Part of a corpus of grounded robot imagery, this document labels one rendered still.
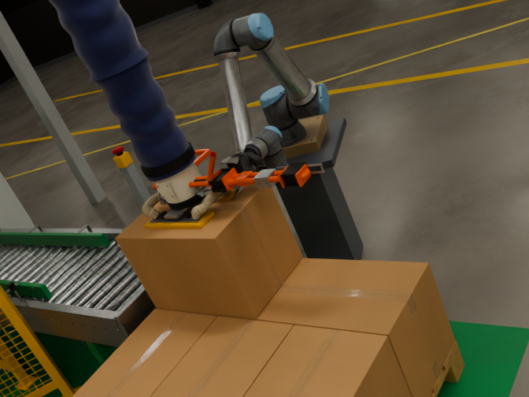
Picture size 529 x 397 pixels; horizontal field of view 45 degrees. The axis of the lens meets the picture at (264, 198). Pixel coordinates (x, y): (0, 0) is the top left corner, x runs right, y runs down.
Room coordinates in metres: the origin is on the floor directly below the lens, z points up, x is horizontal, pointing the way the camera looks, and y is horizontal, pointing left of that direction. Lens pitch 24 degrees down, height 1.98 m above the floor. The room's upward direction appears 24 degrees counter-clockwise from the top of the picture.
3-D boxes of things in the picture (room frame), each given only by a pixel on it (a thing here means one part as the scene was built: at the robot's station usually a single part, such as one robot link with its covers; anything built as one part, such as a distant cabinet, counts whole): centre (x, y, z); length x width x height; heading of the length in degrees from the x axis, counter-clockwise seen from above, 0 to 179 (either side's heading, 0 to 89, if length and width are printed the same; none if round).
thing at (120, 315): (2.78, 0.58, 0.58); 0.70 x 0.03 x 0.06; 135
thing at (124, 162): (3.54, 0.64, 0.50); 0.07 x 0.07 x 1.00; 45
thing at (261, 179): (2.17, -0.04, 1.07); 0.07 x 0.07 x 0.04; 45
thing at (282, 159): (2.55, -0.10, 0.96); 0.12 x 0.09 x 0.12; 59
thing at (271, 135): (2.54, -0.11, 1.07); 0.12 x 0.09 x 0.10; 135
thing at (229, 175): (2.33, 0.11, 1.08); 0.10 x 0.08 x 0.06; 135
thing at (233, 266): (2.50, 0.31, 0.75); 0.60 x 0.40 x 0.40; 46
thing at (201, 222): (2.43, 0.36, 0.97); 0.34 x 0.10 x 0.05; 45
